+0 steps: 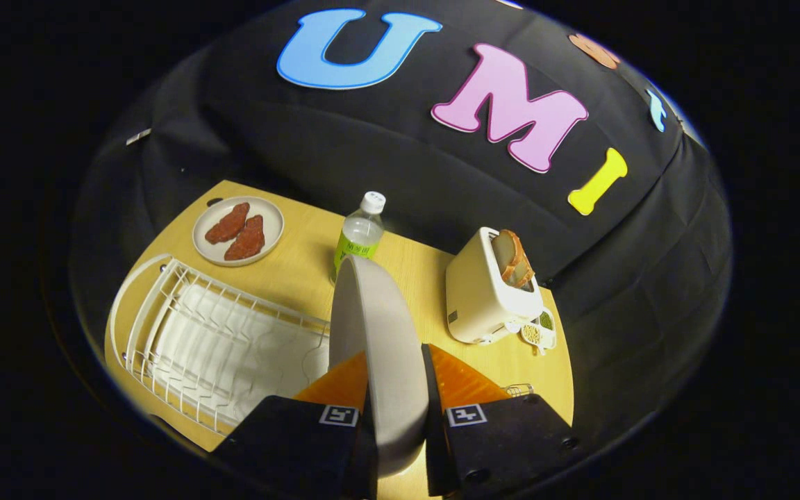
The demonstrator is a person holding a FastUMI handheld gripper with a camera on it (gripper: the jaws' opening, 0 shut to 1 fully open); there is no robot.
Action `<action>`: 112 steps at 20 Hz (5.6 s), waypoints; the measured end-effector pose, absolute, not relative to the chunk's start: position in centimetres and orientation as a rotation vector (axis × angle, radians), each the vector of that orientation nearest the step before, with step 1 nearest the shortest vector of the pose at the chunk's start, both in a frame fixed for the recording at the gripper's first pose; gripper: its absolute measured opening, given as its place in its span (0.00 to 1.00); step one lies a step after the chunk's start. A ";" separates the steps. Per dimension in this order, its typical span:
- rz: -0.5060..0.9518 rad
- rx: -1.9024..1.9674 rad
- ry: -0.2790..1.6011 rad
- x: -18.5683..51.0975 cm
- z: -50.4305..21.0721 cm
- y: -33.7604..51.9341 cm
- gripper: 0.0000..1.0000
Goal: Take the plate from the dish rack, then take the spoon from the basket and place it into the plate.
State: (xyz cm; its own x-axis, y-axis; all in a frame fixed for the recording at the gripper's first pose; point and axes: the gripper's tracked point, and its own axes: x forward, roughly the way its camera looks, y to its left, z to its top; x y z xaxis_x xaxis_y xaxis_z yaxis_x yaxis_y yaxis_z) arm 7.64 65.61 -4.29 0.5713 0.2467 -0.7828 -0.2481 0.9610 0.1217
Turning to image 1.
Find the white divided bean dish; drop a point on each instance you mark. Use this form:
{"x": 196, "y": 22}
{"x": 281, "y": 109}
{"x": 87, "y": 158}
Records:
{"x": 549, "y": 340}

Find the small beige sausage plate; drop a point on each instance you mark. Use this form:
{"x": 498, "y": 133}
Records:
{"x": 268, "y": 215}

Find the white toaster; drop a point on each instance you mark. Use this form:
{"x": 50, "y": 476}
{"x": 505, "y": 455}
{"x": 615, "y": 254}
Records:
{"x": 476, "y": 298}

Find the pile of green beans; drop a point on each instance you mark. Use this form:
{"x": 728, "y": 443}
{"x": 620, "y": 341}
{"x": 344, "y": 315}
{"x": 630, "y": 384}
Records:
{"x": 546, "y": 320}

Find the green label drink bottle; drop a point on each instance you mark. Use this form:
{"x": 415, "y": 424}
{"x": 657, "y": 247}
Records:
{"x": 358, "y": 236}

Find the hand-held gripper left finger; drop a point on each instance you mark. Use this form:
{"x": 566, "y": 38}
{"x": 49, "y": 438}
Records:
{"x": 289, "y": 444}

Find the beige round plate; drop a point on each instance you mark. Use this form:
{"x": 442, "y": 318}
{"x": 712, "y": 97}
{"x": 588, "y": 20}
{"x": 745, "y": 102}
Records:
{"x": 386, "y": 347}

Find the pile of yellow soybeans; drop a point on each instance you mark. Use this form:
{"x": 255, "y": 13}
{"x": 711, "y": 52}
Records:
{"x": 530, "y": 334}

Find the small white tag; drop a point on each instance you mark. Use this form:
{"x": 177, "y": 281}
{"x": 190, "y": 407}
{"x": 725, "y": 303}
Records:
{"x": 137, "y": 136}

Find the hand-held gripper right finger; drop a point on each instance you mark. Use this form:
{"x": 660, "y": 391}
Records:
{"x": 433, "y": 430}

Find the toasted bread slice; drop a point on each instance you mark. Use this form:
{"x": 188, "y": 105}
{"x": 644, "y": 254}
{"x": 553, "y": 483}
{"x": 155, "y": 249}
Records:
{"x": 523, "y": 274}
{"x": 504, "y": 250}

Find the red sausage piece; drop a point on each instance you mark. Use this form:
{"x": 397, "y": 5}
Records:
{"x": 247, "y": 239}
{"x": 228, "y": 223}

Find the black backdrop cloth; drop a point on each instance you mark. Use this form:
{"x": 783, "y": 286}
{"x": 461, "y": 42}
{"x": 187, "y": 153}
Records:
{"x": 372, "y": 139}

